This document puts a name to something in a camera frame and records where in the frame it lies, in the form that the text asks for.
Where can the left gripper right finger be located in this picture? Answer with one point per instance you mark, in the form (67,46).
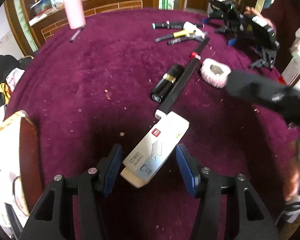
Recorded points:
(188,167)

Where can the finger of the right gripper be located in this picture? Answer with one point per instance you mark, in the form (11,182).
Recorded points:
(263,91)

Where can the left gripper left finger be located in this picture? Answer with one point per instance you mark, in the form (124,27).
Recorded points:
(108,168)

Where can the white red carton box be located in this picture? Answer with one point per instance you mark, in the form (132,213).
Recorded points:
(145,160)

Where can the white storage box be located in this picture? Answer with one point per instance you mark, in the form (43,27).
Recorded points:
(21,183)

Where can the operator right hand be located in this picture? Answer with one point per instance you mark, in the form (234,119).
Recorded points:
(292,177)

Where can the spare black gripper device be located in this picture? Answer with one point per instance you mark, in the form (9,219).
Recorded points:
(249,27)

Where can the woman in maroon jacket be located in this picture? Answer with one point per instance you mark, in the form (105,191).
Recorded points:
(284,17)

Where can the black gold lipstick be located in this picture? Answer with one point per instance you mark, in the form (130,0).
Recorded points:
(167,82)

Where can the clear black pen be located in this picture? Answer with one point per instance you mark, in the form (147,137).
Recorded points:
(186,38)

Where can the white plastic bag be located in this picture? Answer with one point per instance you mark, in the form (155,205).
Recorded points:
(13,78)

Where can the yellow black pen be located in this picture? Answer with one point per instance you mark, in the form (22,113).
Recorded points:
(174,35)

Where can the small pen near bottle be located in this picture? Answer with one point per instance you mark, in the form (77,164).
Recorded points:
(76,34)

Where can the wooden cabinet counter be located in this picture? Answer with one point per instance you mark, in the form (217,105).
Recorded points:
(47,26)

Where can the pink thermos bottle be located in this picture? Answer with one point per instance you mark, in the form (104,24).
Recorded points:
(74,13)

